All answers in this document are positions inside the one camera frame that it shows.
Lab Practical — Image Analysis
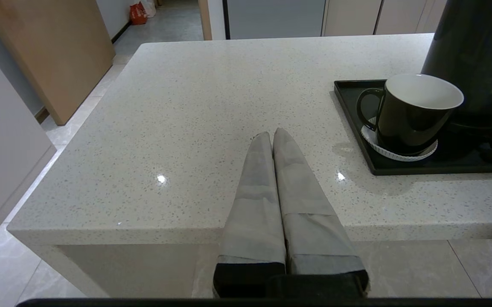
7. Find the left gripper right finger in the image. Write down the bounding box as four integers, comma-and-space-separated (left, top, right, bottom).
273, 127, 369, 298

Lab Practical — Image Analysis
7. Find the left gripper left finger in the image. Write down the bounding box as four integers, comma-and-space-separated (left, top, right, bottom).
213, 131, 287, 298

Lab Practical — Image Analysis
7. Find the black cup white inside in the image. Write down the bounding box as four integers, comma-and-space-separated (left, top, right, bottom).
356, 74, 464, 156

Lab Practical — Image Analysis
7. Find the black electric kettle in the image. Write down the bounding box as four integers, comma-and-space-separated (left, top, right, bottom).
421, 0, 492, 128

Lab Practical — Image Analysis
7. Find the black round kettle base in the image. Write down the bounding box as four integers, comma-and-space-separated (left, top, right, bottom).
448, 117, 492, 136

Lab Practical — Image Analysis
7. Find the round white coaster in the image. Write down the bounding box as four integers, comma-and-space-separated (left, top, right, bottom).
360, 117, 438, 162

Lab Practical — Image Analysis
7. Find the black rectangular tray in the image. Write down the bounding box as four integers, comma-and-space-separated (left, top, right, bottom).
333, 79, 492, 176

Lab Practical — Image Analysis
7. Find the tall grey cabinet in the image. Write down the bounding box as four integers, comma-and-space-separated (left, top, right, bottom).
224, 0, 326, 40

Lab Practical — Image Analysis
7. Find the grey sink base cabinet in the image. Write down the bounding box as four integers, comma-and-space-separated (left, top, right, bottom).
323, 0, 428, 37

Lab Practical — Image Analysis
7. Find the red bag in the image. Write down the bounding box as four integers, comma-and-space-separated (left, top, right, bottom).
129, 3, 148, 26

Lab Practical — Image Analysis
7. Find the grey counter drawer cabinet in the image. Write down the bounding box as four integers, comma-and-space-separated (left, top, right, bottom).
416, 0, 449, 34

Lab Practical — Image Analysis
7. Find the brown wooden door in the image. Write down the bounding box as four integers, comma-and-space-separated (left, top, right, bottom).
0, 0, 116, 126

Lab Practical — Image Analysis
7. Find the white side cabinet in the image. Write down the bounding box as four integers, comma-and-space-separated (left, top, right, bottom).
0, 30, 57, 258

